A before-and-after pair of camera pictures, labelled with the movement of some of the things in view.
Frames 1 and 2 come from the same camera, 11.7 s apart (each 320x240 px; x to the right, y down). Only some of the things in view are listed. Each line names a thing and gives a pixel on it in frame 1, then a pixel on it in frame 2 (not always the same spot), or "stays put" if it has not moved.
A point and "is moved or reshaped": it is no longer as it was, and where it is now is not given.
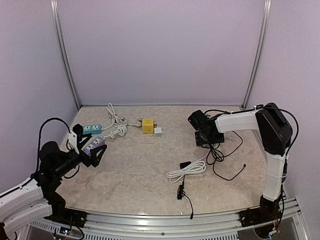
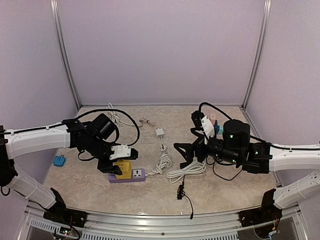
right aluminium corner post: (267, 7) stays put
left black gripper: (92, 159) to (108, 168)
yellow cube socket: (148, 126) to (126, 168)
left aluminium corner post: (56, 19) stays put
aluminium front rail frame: (124, 226) stays put
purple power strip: (98, 141) is moved or reshaped
